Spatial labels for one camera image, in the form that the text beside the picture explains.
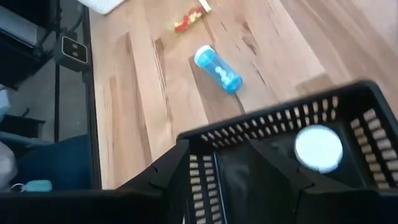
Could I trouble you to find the teal pill bottle white pills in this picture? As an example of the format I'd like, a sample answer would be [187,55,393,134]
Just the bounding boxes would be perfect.
[193,44,244,95]

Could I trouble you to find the black mesh basket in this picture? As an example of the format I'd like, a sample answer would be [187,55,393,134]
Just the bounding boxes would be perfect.
[176,80,398,224]

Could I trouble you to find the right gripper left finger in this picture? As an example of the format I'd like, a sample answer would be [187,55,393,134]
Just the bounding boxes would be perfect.
[0,139,191,224]

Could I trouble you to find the black power outlet box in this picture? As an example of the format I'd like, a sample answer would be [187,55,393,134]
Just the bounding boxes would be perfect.
[53,34,90,73]

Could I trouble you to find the teal key fob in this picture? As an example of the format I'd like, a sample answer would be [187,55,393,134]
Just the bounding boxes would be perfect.
[11,179,53,194]

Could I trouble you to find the yellow pill bottle red pills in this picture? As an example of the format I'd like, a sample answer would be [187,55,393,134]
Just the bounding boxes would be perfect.
[167,0,213,34]

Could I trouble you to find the dark blue seat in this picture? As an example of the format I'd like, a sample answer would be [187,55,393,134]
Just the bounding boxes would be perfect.
[14,133,94,190]

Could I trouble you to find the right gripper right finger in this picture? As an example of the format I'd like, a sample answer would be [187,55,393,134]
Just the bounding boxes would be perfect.
[216,138,398,224]

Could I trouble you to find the large white woven bin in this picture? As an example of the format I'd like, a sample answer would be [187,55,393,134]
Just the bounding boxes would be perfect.
[76,0,127,16]

